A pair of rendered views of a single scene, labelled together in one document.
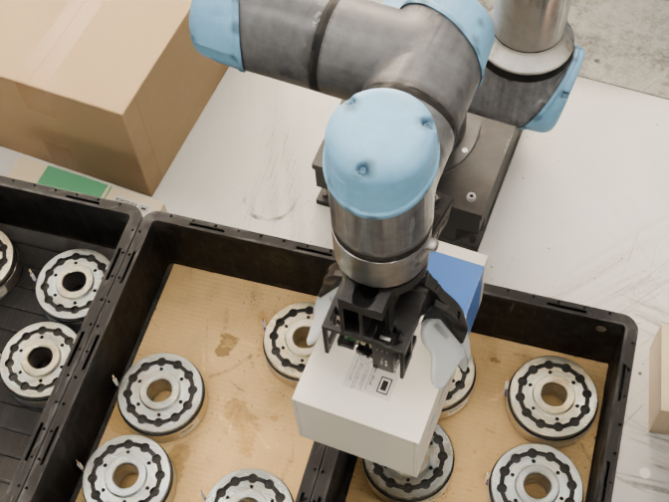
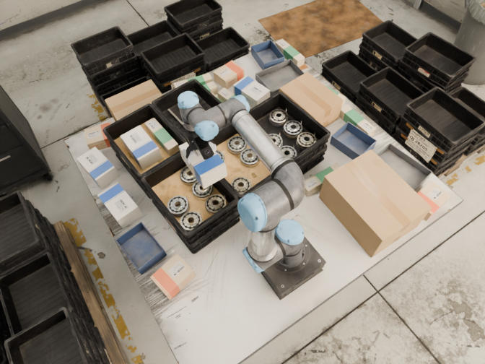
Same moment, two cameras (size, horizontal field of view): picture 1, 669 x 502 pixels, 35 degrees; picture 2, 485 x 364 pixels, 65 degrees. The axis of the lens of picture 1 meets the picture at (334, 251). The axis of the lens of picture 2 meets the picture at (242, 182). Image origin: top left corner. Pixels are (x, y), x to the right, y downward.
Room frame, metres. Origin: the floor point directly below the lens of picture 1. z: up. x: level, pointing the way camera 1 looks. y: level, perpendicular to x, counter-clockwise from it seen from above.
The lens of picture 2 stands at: (1.12, -0.78, 2.45)
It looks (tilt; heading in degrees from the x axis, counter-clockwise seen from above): 57 degrees down; 124
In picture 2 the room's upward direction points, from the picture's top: 4 degrees counter-clockwise
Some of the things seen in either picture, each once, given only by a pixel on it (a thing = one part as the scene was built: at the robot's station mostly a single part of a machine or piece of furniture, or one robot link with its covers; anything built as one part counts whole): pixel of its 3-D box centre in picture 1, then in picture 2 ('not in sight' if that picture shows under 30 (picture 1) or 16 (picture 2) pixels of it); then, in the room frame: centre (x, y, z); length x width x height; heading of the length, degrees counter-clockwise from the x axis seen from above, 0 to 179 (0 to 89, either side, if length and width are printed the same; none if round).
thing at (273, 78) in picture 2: not in sight; (281, 77); (0.32, 0.95, 0.73); 0.27 x 0.20 x 0.05; 60
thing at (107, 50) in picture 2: not in sight; (110, 67); (-1.11, 0.75, 0.37); 0.40 x 0.30 x 0.45; 64
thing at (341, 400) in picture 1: (392, 346); (203, 161); (0.43, -0.05, 1.09); 0.20 x 0.12 x 0.09; 154
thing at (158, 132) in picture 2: not in sight; (162, 136); (0.03, 0.10, 0.86); 0.24 x 0.06 x 0.06; 159
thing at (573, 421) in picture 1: (553, 395); (190, 220); (0.46, -0.24, 0.86); 0.10 x 0.10 x 0.01
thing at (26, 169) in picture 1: (86, 206); (322, 179); (0.87, 0.36, 0.73); 0.24 x 0.06 x 0.06; 63
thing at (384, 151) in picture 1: (382, 172); (190, 107); (0.41, -0.04, 1.41); 0.09 x 0.08 x 0.11; 153
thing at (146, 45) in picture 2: not in sight; (156, 54); (-0.93, 1.11, 0.31); 0.40 x 0.30 x 0.34; 64
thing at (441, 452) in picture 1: (408, 455); (202, 188); (0.40, -0.06, 0.86); 0.10 x 0.10 x 0.01
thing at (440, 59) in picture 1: (407, 64); (206, 122); (0.51, -0.07, 1.41); 0.11 x 0.11 x 0.08; 63
